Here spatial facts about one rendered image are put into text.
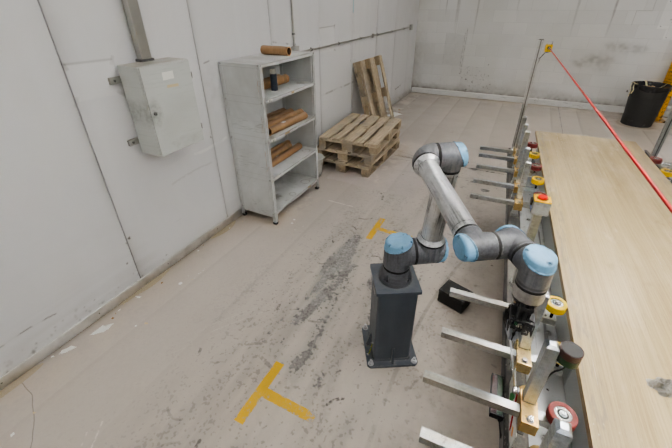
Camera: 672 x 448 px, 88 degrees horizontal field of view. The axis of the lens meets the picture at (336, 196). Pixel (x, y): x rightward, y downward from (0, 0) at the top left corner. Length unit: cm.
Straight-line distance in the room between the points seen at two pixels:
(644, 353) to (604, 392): 28
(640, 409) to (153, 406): 224
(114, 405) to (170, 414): 34
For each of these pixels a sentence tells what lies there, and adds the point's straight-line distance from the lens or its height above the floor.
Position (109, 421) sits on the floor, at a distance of 260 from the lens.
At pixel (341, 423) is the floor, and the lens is 227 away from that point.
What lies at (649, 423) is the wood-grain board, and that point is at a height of 90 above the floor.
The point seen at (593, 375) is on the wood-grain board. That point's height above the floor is 90.
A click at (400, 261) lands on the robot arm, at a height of 78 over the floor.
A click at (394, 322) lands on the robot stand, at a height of 36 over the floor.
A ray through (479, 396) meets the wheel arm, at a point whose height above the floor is 86.
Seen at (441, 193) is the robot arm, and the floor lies 138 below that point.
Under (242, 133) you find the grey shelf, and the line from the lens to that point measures 341.
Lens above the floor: 201
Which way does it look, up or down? 29 degrees down
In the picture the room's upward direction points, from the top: straight up
